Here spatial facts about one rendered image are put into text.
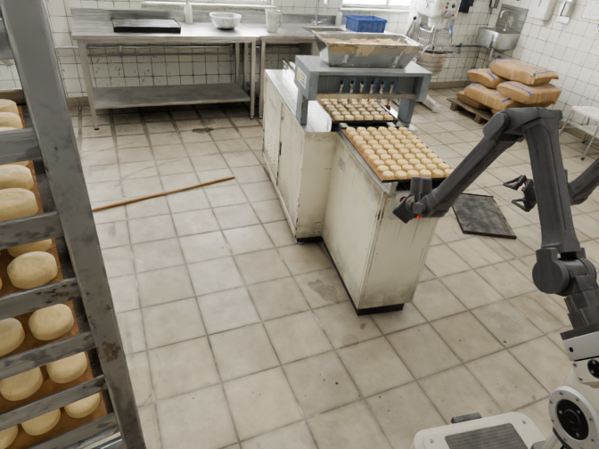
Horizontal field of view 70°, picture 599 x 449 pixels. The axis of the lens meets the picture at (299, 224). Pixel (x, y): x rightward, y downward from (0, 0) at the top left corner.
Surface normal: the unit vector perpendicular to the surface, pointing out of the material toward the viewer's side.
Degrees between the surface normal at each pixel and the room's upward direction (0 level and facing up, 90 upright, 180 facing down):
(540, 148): 82
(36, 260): 0
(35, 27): 90
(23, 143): 90
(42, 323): 0
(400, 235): 90
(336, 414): 0
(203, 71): 90
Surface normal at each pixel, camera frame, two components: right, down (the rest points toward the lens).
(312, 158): 0.24, 0.57
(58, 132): 0.51, 0.52
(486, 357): 0.08, -0.82
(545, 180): -0.92, 0.00
